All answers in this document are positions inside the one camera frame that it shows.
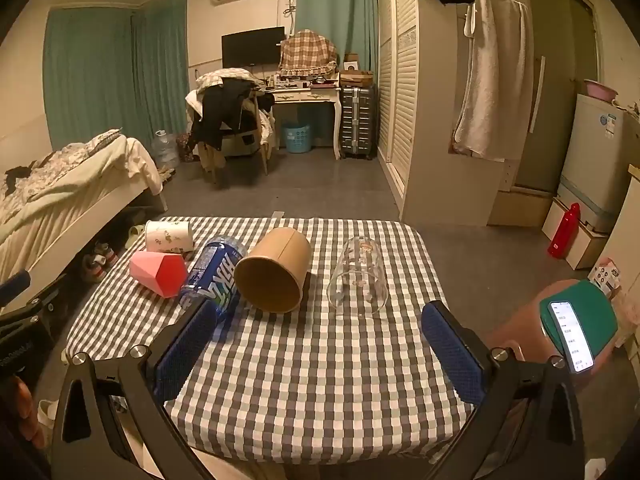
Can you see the white dressing desk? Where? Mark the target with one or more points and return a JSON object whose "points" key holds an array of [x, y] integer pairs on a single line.
{"points": [[305, 96]]}

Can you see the black clothes pile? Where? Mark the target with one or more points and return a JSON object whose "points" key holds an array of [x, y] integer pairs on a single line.
{"points": [[220, 110]]}

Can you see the clear water jug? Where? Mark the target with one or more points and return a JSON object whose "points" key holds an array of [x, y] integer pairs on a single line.
{"points": [[164, 150]]}

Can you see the cardboard boxes stack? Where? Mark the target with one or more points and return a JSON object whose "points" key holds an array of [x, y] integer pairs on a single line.
{"points": [[356, 77]]}

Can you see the grey white checked tablecloth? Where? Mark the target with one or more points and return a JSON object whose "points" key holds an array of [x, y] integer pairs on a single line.
{"points": [[310, 360]]}

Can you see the blue plastic basket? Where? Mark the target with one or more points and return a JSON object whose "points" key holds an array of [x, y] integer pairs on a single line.
{"points": [[298, 139]]}

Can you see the brown paper cup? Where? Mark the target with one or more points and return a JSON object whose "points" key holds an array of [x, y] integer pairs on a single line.
{"points": [[280, 260]]}

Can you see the white louvred wardrobe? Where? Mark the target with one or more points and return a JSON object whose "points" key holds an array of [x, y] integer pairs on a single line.
{"points": [[430, 110]]}

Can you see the pink plastic basin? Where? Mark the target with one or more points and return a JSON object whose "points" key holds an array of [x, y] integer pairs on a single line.
{"points": [[601, 90]]}

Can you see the person's left hand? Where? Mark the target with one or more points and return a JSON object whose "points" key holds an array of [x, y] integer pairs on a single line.
{"points": [[26, 410]]}

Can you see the narrow teal curtain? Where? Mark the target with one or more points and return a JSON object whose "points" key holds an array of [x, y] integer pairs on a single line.
{"points": [[330, 5]]}

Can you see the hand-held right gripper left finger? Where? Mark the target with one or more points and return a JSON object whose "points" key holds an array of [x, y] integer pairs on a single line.
{"points": [[184, 347]]}

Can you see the wide teal curtain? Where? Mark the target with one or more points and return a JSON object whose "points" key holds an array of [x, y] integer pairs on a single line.
{"points": [[100, 70]]}

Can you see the blue label plastic bottle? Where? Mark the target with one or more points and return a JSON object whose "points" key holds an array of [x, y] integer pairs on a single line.
{"points": [[215, 270]]}

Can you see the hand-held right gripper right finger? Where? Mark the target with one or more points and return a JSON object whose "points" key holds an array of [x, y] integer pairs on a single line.
{"points": [[451, 355]]}

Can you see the plaid cloth cover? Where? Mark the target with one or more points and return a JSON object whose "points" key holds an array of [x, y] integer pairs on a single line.
{"points": [[307, 52]]}

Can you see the clear glass cup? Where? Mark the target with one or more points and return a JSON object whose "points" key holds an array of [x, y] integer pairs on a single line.
{"points": [[357, 275]]}

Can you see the white patterned paper cup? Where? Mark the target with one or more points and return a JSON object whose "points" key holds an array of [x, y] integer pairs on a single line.
{"points": [[167, 236]]}

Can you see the smartphone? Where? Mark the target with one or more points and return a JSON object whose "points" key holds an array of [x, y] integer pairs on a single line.
{"points": [[570, 335]]}

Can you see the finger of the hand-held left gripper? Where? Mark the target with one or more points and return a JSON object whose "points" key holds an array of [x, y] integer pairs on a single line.
{"points": [[14, 285]]}

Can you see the pale slipper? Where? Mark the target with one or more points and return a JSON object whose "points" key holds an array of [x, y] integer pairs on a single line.
{"points": [[135, 236]]}

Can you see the bed with cream bedding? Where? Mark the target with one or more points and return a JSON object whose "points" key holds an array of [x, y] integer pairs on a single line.
{"points": [[75, 185]]}

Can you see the white hanging towel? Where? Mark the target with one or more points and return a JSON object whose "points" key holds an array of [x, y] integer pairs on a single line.
{"points": [[492, 75]]}

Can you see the small printed carton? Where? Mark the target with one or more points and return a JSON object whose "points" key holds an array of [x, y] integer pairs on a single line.
{"points": [[605, 275]]}

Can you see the white low box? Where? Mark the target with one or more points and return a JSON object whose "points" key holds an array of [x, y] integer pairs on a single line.
{"points": [[587, 245]]}

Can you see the green seat cushion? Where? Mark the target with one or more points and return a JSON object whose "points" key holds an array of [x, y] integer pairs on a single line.
{"points": [[595, 310]]}

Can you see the pink faceted cup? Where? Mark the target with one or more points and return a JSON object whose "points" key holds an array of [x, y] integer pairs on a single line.
{"points": [[159, 272]]}

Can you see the red thermos bottle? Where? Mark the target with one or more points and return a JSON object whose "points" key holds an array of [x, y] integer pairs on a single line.
{"points": [[562, 235]]}

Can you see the pair of sneakers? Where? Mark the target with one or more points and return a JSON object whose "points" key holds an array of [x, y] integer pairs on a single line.
{"points": [[100, 262]]}

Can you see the silver ribbed suitcase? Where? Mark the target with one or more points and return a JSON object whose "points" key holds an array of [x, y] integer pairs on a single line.
{"points": [[357, 125]]}

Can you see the black flat monitor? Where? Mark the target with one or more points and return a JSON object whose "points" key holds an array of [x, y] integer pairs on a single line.
{"points": [[250, 47]]}

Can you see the small white fridge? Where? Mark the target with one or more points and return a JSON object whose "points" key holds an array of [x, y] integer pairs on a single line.
{"points": [[595, 160]]}

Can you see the wooden chair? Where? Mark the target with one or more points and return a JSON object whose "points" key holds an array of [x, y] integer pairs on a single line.
{"points": [[260, 145]]}

